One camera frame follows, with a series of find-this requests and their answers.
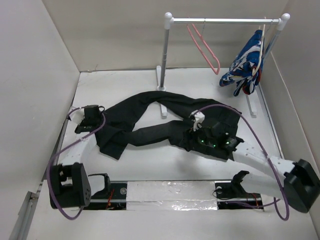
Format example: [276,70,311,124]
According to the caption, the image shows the black denim trousers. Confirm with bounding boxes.
[95,91,240,160]

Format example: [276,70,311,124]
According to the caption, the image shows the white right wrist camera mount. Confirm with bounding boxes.
[190,110,205,132]

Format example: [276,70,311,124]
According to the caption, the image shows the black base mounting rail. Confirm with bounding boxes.
[86,180,263,211]

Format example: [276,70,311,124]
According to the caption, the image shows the cream wooden hanger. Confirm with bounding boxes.
[252,24,266,77]

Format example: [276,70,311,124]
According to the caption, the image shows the silver white clothes rack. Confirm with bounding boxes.
[155,11,291,118]

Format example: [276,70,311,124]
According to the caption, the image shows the pink plastic hanger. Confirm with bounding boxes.
[186,23,221,75]

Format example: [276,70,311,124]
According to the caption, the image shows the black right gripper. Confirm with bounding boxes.
[179,122,217,152]

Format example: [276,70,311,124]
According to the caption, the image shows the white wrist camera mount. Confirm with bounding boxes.
[67,106,85,125]
[190,110,205,132]

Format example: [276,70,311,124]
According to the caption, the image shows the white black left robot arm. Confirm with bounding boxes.
[48,105,112,209]

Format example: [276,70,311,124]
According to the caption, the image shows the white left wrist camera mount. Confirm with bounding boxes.
[67,106,85,125]

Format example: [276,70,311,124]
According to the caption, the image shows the blue patterned garment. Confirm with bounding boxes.
[219,29,264,97]

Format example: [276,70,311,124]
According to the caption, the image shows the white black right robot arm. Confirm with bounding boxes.
[186,122,320,213]

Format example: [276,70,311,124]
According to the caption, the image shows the white foam tape panel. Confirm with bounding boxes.
[126,180,218,211]

